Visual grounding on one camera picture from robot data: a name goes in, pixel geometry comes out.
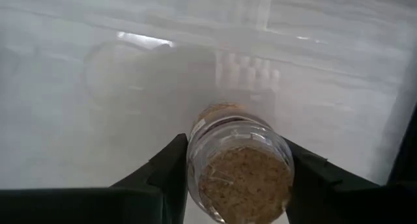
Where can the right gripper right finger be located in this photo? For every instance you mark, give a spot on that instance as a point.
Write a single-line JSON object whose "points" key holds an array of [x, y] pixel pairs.
{"points": [[342, 201]]}

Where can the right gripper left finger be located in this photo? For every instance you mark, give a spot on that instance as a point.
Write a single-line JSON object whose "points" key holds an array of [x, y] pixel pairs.
{"points": [[130, 204]]}

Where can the small cork-stoppered saffron jar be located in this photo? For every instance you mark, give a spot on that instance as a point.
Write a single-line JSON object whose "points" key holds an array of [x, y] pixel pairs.
{"points": [[241, 185]]}

